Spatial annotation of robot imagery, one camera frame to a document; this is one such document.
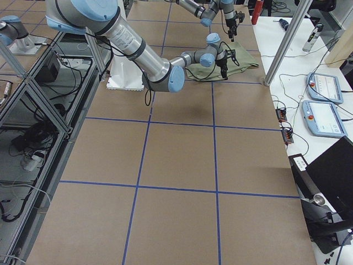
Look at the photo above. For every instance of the grey usb hub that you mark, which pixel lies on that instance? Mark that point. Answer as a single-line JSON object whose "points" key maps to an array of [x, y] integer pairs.
{"points": [[281, 114], [287, 135]]}

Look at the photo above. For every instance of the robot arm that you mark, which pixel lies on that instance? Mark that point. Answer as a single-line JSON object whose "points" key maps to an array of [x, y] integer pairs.
{"points": [[104, 18], [206, 15]]}

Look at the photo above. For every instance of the red cylinder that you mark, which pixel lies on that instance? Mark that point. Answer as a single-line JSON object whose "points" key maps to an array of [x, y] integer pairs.
{"points": [[257, 10]]}

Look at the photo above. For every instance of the far teach pendant tablet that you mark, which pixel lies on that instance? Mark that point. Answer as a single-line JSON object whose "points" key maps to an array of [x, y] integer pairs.
{"points": [[324, 87]]}

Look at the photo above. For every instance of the olive green long-sleeve shirt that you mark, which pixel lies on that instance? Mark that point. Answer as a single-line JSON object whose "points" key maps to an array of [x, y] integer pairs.
{"points": [[244, 60]]}

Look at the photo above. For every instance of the black laptop monitor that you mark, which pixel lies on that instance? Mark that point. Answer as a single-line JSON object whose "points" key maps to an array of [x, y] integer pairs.
{"points": [[326, 187]]}

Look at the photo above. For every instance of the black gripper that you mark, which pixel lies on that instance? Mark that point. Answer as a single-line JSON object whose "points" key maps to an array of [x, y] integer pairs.
{"points": [[221, 62], [229, 24]]}

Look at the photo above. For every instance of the left grey USB hub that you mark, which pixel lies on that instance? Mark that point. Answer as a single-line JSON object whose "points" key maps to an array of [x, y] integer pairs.
{"points": [[281, 114]]}

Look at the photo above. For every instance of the right grey USB hub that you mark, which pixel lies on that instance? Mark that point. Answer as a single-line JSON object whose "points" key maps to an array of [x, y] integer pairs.
{"points": [[287, 135]]}

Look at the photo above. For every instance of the near teach pendant tablet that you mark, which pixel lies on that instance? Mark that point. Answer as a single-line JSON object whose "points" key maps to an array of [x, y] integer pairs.
{"points": [[322, 119]]}

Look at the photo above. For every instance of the teach pendant tablet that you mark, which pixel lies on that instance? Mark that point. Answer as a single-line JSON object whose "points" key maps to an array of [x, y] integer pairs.
{"points": [[324, 87], [322, 119]]}

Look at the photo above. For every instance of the aluminium frame post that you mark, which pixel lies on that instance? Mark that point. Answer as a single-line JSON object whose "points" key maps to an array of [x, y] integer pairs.
{"points": [[294, 25]]}

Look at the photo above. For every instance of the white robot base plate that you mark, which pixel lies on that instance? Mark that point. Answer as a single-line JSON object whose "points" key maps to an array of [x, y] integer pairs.
{"points": [[124, 75]]}

